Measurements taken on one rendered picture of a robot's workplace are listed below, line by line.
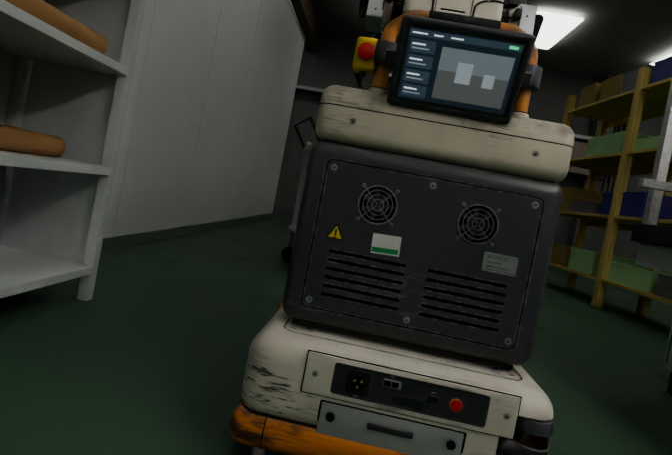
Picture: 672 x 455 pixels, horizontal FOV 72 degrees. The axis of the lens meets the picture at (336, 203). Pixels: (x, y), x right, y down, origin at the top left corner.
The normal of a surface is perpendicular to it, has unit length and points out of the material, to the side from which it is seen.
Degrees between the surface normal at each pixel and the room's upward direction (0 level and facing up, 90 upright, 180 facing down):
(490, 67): 115
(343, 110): 90
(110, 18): 90
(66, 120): 90
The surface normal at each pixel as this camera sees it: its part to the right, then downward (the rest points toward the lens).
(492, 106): -0.15, 0.42
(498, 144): -0.08, 0.00
